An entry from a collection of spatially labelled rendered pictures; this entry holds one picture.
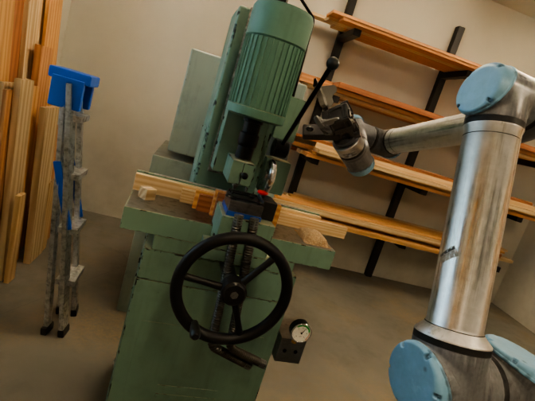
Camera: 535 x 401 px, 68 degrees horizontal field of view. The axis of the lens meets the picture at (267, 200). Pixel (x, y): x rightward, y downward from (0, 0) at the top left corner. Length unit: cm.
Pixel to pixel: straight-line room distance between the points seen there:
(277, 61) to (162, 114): 243
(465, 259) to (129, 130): 302
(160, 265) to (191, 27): 262
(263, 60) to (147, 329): 80
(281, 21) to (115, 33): 253
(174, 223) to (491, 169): 74
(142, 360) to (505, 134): 107
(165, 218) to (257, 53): 50
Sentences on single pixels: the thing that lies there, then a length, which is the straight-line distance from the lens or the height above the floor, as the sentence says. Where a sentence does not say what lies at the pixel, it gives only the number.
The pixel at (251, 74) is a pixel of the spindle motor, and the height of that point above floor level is 131.
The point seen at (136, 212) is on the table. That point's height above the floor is 89.
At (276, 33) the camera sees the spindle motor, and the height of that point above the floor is 142.
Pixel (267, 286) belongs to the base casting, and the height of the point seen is 76.
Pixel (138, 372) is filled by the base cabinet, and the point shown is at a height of 42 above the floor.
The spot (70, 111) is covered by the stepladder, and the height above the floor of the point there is 100.
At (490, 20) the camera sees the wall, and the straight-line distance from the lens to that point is 432.
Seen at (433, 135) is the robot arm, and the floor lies 130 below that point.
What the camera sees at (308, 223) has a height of 93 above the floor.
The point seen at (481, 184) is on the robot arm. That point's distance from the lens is 90.
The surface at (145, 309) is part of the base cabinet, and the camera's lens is 118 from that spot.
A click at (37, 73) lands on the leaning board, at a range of 263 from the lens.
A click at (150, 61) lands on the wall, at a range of 349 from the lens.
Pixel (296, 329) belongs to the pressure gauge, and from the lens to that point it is 119.
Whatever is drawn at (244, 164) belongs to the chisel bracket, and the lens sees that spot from 116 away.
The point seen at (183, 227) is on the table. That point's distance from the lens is 108.
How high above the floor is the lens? 122
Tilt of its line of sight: 12 degrees down
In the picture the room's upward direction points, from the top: 17 degrees clockwise
